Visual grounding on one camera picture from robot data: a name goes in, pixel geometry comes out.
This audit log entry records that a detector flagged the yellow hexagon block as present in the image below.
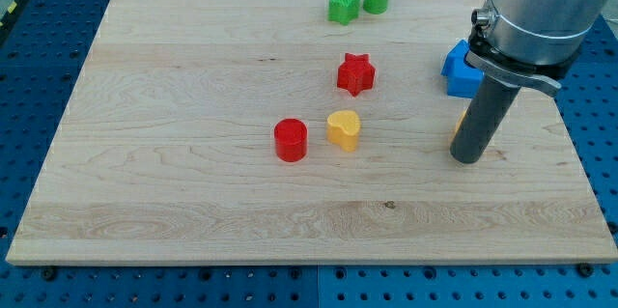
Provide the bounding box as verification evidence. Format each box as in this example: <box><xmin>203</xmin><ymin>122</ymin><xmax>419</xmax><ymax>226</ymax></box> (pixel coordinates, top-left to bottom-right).
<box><xmin>453</xmin><ymin>110</ymin><xmax>467</xmax><ymax>137</ymax></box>

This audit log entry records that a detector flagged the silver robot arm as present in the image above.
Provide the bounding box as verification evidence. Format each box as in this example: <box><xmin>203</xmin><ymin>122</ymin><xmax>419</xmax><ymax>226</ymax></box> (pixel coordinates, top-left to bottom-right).
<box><xmin>471</xmin><ymin>0</ymin><xmax>607</xmax><ymax>66</ymax></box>

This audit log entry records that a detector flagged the red cylinder block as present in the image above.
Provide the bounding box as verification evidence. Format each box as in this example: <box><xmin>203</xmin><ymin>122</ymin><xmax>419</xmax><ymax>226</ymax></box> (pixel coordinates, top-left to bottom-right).
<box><xmin>273</xmin><ymin>118</ymin><xmax>308</xmax><ymax>162</ymax></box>

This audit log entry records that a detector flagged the yellow heart block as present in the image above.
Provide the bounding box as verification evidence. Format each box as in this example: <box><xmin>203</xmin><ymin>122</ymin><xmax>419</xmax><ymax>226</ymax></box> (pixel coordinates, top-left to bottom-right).
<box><xmin>326</xmin><ymin>110</ymin><xmax>361</xmax><ymax>152</ymax></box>

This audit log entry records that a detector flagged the red star block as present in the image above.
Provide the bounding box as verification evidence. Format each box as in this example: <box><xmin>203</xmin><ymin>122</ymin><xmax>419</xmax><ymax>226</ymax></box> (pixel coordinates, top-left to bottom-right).
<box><xmin>336</xmin><ymin>53</ymin><xmax>376</xmax><ymax>97</ymax></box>

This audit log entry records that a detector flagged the light wooden board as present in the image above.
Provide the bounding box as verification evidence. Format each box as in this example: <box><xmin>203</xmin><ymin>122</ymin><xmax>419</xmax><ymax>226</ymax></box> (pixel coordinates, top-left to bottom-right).
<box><xmin>7</xmin><ymin>0</ymin><xmax>617</xmax><ymax>266</ymax></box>

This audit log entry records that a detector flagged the green star block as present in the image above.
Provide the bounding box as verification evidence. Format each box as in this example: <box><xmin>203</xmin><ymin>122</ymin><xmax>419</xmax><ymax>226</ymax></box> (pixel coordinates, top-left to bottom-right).
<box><xmin>327</xmin><ymin>0</ymin><xmax>360</xmax><ymax>25</ymax></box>

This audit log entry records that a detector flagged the blue house-shaped block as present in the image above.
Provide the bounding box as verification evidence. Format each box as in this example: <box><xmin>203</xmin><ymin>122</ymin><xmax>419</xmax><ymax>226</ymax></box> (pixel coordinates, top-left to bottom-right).
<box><xmin>441</xmin><ymin>40</ymin><xmax>484</xmax><ymax>98</ymax></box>

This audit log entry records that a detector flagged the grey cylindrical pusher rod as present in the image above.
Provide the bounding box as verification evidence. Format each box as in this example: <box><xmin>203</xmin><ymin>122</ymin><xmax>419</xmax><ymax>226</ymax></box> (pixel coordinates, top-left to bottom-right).
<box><xmin>450</xmin><ymin>76</ymin><xmax>520</xmax><ymax>164</ymax></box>

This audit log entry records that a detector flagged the black tool clamp with lever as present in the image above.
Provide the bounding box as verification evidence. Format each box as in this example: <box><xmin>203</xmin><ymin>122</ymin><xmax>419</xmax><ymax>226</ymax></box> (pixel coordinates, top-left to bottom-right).
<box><xmin>465</xmin><ymin>27</ymin><xmax>581</xmax><ymax>98</ymax></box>

